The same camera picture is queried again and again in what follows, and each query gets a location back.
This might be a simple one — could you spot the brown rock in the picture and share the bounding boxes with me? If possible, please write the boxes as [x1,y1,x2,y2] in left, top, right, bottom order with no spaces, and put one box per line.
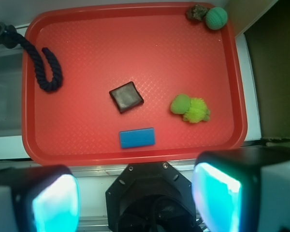
[186,4,209,21]

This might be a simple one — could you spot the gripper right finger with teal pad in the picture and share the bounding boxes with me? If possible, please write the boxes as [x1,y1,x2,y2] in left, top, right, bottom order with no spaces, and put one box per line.
[191,146,290,232]

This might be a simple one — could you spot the black clamp fixture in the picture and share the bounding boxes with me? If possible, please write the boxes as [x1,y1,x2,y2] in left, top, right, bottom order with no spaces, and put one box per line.
[0,22,18,49]

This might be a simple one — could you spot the black octagonal mount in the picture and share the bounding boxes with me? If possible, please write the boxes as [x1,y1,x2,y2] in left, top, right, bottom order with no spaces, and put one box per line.
[105,162,202,232]

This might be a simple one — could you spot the blue rectangular block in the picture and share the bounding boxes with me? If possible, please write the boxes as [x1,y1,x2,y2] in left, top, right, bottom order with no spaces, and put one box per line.
[119,128,156,149]

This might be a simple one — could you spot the clear plastic bin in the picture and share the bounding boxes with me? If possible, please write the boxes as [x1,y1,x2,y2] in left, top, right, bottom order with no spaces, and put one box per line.
[0,52,24,138]

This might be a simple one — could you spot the red plastic tray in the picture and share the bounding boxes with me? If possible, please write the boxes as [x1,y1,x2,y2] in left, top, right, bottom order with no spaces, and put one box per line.
[22,2,247,166]

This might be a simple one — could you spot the teal textured ball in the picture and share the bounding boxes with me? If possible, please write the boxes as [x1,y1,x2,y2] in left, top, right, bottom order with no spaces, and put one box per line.
[205,7,228,30]

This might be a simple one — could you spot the dark brown square block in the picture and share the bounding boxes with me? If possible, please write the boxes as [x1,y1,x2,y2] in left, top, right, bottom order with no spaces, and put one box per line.
[109,81,144,114]

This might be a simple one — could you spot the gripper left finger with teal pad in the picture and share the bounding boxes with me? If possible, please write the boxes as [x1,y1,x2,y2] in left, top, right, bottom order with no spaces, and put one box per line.
[0,165,80,232]

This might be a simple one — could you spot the green fuzzy plush toy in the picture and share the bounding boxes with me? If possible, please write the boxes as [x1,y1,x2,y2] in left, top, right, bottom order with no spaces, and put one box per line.
[170,94,211,124]

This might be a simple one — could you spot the dark blue rope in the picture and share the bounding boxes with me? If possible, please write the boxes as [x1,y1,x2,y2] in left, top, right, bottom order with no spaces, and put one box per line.
[4,26,64,94]

